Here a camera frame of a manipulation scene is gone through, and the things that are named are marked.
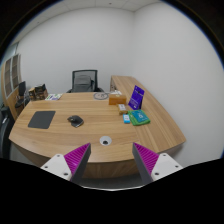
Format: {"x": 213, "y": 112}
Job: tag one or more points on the grey mesh office chair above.
{"x": 85, "y": 81}

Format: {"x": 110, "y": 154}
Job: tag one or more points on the white desk cable grommet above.
{"x": 105, "y": 140}

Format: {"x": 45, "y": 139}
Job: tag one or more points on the white green leaflet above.
{"x": 53, "y": 97}

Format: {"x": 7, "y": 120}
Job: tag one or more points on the dark brown boxes stack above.
{"x": 39, "y": 92}

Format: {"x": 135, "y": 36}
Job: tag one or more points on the dark grey mouse pad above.
{"x": 41, "y": 119}

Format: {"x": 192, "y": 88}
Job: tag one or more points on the wooden tissue box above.
{"x": 115, "y": 99}

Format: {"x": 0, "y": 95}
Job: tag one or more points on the black computer mouse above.
{"x": 75, "y": 120}

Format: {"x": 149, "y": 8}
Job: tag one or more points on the small tan box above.
{"x": 122, "y": 109}

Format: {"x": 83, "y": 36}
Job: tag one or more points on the small blue box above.
{"x": 126, "y": 119}

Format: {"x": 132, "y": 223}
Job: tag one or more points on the black chair at left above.
{"x": 6, "y": 124}

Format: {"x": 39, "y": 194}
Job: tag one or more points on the black side chair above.
{"x": 22, "y": 99}

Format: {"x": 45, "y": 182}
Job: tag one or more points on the purple standing sign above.
{"x": 136, "y": 99}

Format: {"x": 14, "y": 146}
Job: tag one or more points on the wooden bookshelf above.
{"x": 10, "y": 79}

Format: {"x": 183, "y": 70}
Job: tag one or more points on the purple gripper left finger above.
{"x": 70, "y": 166}

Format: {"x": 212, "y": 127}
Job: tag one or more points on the wooden office desk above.
{"x": 100, "y": 119}

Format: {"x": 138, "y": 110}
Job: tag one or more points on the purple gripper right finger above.
{"x": 153, "y": 166}

